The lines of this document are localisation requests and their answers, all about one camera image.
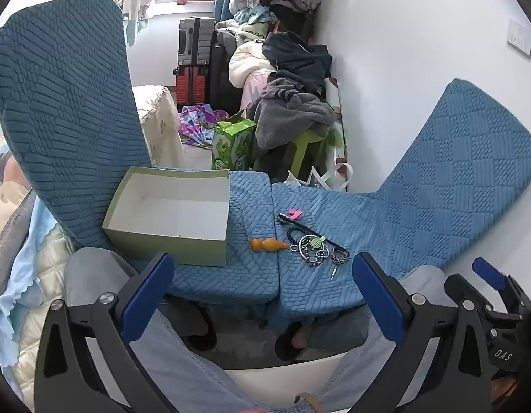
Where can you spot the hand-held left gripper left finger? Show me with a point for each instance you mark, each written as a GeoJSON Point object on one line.
{"type": "Point", "coordinates": [148, 294]}

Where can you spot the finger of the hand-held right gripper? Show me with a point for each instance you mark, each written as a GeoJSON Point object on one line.
{"type": "Point", "coordinates": [489, 272]}
{"type": "Point", "coordinates": [461, 287]}

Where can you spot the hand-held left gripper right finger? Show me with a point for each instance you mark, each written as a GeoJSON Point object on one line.
{"type": "Point", "coordinates": [377, 294]}

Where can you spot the dark patterned bangle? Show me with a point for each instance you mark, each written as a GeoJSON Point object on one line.
{"type": "Point", "coordinates": [339, 257]}

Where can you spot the pale green cardboard box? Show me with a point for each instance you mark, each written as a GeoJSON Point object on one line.
{"type": "Point", "coordinates": [170, 245]}

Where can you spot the green hair clip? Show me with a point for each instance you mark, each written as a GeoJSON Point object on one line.
{"type": "Point", "coordinates": [319, 241]}

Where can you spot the orange wooden gourd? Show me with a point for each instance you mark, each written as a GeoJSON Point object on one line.
{"type": "Point", "coordinates": [265, 245]}

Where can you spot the person's right leg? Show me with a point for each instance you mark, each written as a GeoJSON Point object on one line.
{"type": "Point", "coordinates": [347, 331]}

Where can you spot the person's leg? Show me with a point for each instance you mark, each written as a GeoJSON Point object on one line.
{"type": "Point", "coordinates": [347, 331]}
{"type": "Point", "coordinates": [183, 370]}

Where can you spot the dark slipper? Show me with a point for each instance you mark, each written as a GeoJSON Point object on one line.
{"type": "Point", "coordinates": [291, 344]}
{"type": "Point", "coordinates": [201, 331]}

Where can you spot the person's left leg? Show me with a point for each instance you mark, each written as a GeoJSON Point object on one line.
{"type": "Point", "coordinates": [183, 370]}

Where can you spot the black hair stick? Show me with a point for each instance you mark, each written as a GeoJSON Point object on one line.
{"type": "Point", "coordinates": [306, 229]}

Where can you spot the pink hair clip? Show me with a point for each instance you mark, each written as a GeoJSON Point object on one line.
{"type": "Point", "coordinates": [296, 214]}

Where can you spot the blue quilted bed cover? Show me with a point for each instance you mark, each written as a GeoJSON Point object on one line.
{"type": "Point", "coordinates": [454, 159]}

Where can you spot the light blue blanket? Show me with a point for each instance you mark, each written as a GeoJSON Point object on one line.
{"type": "Point", "coordinates": [28, 275]}

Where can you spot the white plastic stool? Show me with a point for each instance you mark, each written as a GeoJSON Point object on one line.
{"type": "Point", "coordinates": [282, 376]}

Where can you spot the white tote bag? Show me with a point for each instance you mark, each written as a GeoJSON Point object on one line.
{"type": "Point", "coordinates": [330, 178]}

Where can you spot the green plastic stool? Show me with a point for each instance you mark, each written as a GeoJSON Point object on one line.
{"type": "Point", "coordinates": [306, 150]}

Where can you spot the printed leaning board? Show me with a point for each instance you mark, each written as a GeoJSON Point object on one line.
{"type": "Point", "coordinates": [337, 137]}

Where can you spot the beige quilt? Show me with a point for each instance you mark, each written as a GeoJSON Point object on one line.
{"type": "Point", "coordinates": [7, 206]}

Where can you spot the green printed carton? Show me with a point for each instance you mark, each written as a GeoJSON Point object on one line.
{"type": "Point", "coordinates": [231, 146]}

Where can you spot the floral cloth covered table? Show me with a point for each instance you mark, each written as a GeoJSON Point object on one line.
{"type": "Point", "coordinates": [160, 124]}

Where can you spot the purple printed cloth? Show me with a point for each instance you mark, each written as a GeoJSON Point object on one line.
{"type": "Point", "coordinates": [201, 124]}

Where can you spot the blue covered chair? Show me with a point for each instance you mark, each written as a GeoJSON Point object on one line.
{"type": "Point", "coordinates": [67, 116]}

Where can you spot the grey blanket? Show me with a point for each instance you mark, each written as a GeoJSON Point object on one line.
{"type": "Point", "coordinates": [287, 112]}

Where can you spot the red suitcase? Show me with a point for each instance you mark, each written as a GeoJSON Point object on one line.
{"type": "Point", "coordinates": [192, 86]}

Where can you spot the black suitcase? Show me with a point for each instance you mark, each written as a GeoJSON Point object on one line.
{"type": "Point", "coordinates": [220, 81]}

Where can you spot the dark blue jacket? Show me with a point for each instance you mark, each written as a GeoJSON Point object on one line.
{"type": "Point", "coordinates": [299, 60]}

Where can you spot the white puffy coat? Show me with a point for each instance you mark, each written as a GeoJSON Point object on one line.
{"type": "Point", "coordinates": [248, 64]}

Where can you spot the grey suitcase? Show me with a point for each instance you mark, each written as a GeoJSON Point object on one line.
{"type": "Point", "coordinates": [196, 43]}

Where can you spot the wall switch plate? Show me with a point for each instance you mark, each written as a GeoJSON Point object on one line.
{"type": "Point", "coordinates": [520, 36]}

